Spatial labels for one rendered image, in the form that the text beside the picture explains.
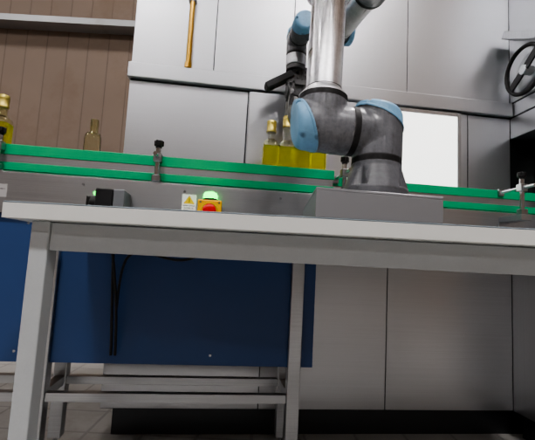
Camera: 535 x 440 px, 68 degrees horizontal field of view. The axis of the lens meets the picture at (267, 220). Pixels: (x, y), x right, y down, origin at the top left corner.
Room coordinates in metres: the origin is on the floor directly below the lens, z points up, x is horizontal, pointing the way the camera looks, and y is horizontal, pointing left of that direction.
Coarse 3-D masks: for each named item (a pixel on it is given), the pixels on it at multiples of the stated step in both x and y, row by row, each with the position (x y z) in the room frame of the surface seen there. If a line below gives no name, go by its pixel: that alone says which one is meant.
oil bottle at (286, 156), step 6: (282, 144) 1.38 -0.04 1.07; (288, 144) 1.38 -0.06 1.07; (282, 150) 1.38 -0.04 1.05; (288, 150) 1.38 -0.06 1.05; (294, 150) 1.38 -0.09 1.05; (282, 156) 1.38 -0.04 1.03; (288, 156) 1.38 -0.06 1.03; (294, 156) 1.39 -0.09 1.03; (282, 162) 1.38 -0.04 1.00; (288, 162) 1.38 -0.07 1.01
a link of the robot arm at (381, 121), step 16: (368, 112) 0.87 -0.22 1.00; (384, 112) 0.86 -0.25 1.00; (400, 112) 0.88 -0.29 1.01; (368, 128) 0.86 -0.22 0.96; (384, 128) 0.86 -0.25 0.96; (400, 128) 0.88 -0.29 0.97; (352, 144) 0.87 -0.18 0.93; (368, 144) 0.87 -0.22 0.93; (384, 144) 0.86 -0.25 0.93; (400, 144) 0.88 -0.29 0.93
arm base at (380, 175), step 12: (360, 156) 0.88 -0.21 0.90; (372, 156) 0.86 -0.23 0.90; (384, 156) 0.86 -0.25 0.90; (396, 156) 0.87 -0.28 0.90; (360, 168) 0.88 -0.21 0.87; (372, 168) 0.86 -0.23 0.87; (384, 168) 0.85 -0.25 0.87; (396, 168) 0.86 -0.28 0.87; (348, 180) 0.90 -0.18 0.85; (360, 180) 0.87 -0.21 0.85; (372, 180) 0.85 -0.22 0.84; (384, 180) 0.84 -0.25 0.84; (396, 180) 0.85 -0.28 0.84; (396, 192) 0.84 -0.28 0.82; (408, 192) 0.88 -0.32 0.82
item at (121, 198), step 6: (96, 192) 1.10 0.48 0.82; (102, 192) 1.11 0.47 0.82; (108, 192) 1.11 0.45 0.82; (114, 192) 1.11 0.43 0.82; (120, 192) 1.11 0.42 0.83; (126, 192) 1.13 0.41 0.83; (96, 198) 1.10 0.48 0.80; (102, 198) 1.11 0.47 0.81; (108, 198) 1.11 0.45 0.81; (114, 198) 1.11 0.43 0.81; (120, 198) 1.11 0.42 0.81; (126, 198) 1.13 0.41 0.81; (96, 204) 1.10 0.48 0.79; (102, 204) 1.11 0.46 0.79; (108, 204) 1.11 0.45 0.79; (114, 204) 1.11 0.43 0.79; (120, 204) 1.11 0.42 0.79; (126, 204) 1.14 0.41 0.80
